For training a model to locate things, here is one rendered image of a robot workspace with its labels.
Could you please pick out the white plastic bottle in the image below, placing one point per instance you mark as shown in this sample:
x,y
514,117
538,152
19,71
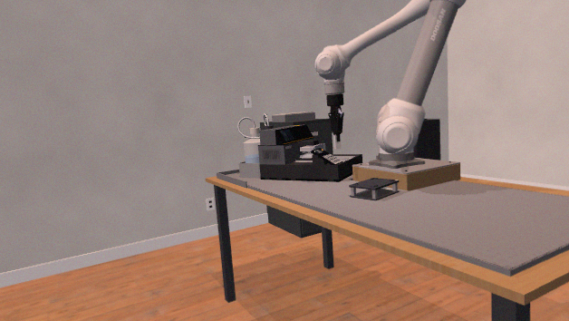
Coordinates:
x,y
251,147

